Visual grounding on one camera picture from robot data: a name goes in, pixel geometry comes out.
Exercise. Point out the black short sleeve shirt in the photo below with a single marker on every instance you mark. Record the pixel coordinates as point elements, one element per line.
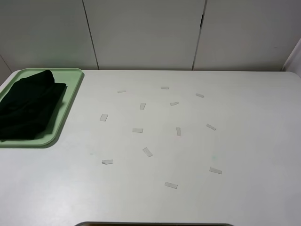
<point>27,108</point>

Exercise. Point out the light green plastic tray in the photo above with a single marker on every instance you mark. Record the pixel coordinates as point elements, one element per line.
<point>72,77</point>

